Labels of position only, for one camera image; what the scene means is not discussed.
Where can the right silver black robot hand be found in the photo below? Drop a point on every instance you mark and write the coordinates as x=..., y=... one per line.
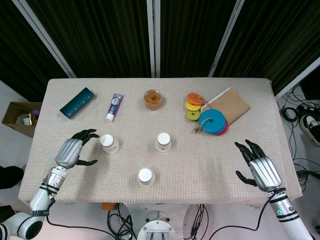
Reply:
x=263, y=171

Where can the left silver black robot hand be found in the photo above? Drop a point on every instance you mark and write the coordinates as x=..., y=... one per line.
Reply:
x=68, y=152

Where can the white paper cup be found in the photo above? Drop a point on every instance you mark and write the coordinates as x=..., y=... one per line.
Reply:
x=145, y=176
x=163, y=142
x=109, y=143

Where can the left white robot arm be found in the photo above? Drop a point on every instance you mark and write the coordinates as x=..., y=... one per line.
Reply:
x=43, y=197

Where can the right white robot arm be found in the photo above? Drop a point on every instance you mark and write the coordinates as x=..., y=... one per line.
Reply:
x=287, y=212

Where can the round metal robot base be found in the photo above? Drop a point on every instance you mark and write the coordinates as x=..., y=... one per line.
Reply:
x=156, y=227

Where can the teal curved case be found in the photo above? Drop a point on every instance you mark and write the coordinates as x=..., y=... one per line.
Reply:
x=76, y=103

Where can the red disc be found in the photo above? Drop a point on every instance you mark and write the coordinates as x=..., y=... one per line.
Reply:
x=225, y=129

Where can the open cardboard box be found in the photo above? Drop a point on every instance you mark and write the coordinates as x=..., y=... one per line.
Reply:
x=18, y=120

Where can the black soft object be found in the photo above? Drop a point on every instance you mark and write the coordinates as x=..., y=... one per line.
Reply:
x=10, y=177

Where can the purple white toothpaste tube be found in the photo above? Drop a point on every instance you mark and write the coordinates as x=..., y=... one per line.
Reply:
x=113, y=106

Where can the black white sneaker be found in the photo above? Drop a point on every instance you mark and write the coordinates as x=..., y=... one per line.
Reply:
x=309, y=125

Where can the orange block under table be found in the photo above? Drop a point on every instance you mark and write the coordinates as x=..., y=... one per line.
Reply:
x=108, y=206

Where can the beige woven tablecloth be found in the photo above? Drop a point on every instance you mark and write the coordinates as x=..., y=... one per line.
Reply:
x=195, y=165

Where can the blue disc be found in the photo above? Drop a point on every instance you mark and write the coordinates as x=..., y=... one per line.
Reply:
x=212, y=122

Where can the kraft spiral notebook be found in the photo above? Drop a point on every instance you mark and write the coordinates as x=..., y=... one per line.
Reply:
x=233, y=103

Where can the green disc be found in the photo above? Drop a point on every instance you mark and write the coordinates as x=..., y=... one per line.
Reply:
x=192, y=115

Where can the yellow disc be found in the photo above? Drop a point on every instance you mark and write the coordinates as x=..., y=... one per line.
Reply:
x=192, y=106

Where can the orange disc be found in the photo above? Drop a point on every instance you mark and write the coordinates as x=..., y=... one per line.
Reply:
x=196, y=98

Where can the clear jar with brown contents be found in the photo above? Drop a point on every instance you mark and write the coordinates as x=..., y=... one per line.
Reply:
x=152, y=99

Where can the white partition frame bar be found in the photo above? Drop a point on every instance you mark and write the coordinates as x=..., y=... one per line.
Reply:
x=226, y=37
x=153, y=37
x=298, y=77
x=43, y=37

